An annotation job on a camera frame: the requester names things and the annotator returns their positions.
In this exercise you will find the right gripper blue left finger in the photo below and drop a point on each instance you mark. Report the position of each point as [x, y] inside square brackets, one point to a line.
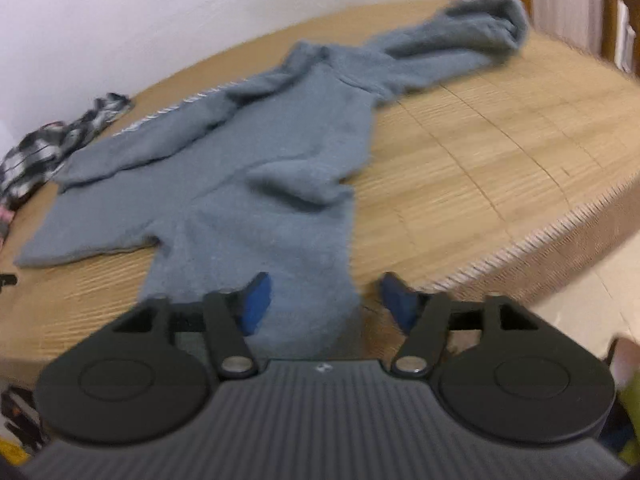
[152, 370]

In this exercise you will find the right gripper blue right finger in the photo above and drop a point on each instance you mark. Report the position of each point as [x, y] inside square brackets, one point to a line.
[498, 368]

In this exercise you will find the grey hoodie red print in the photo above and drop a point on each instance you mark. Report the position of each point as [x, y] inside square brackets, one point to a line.
[251, 177]

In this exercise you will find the pink garment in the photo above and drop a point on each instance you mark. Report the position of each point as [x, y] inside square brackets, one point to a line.
[6, 218]

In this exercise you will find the black white plaid shirt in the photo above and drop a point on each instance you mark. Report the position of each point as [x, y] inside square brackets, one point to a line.
[35, 159]

